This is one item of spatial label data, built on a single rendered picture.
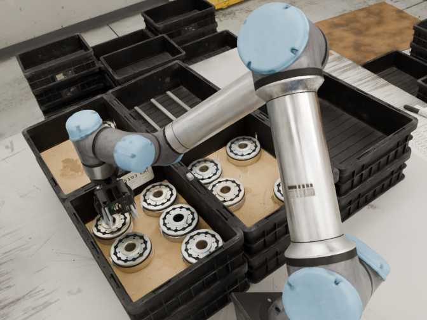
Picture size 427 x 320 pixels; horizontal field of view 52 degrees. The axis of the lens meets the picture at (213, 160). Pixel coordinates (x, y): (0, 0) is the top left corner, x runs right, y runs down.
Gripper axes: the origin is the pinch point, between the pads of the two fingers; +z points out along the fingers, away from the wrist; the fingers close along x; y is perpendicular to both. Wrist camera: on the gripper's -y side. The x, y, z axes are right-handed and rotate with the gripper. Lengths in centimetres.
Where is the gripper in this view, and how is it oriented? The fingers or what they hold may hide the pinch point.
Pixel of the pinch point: (122, 219)
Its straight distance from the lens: 122.0
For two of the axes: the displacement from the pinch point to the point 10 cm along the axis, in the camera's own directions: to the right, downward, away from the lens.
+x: 8.7, -4.0, 2.7
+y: 4.7, 5.5, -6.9
